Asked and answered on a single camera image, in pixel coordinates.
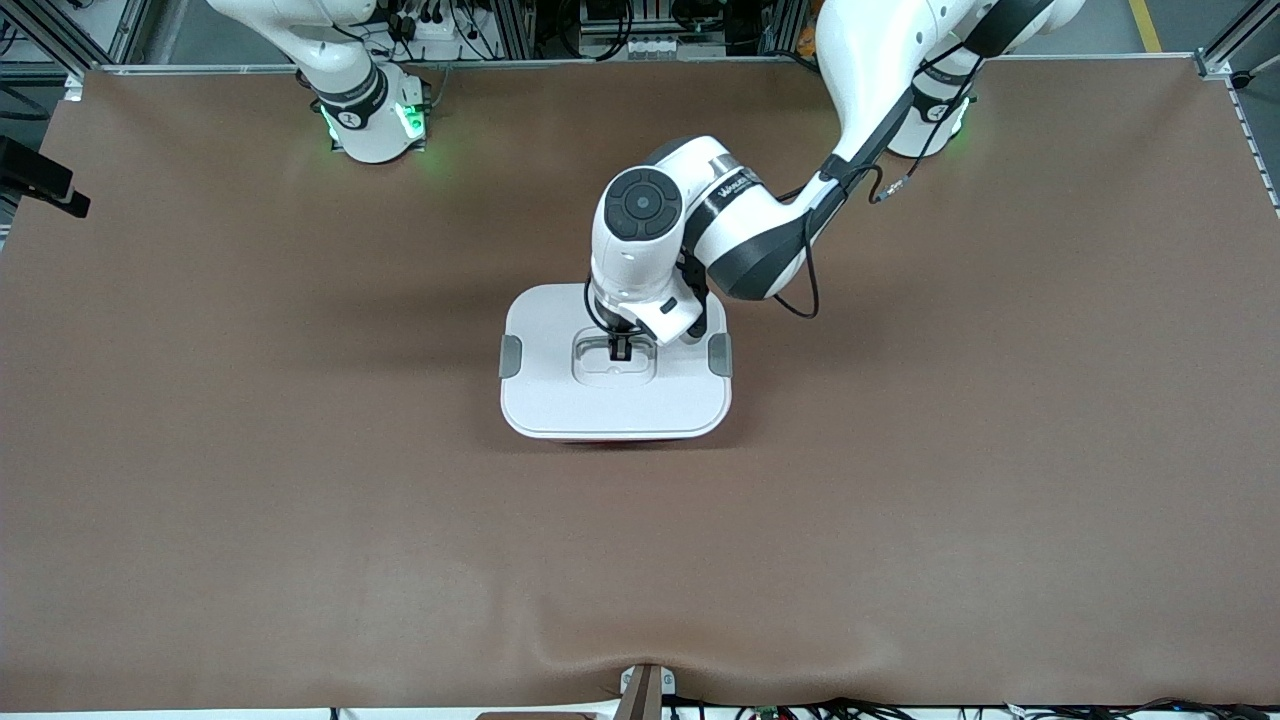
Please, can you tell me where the brown table mat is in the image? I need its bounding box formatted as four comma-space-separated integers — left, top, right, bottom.
0, 55, 1280, 713

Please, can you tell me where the white lid with grey handle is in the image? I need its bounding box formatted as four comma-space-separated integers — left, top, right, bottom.
498, 284, 734, 442

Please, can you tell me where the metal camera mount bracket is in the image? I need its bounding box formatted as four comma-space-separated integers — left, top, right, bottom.
615, 663, 678, 720

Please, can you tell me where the white power strip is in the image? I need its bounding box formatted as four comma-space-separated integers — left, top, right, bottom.
395, 8, 471, 46

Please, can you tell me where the aluminium frame strut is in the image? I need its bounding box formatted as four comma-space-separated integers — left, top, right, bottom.
1195, 0, 1280, 81
20, 0, 151, 76

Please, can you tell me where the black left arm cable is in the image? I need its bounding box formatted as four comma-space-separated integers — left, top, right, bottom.
770, 20, 986, 321

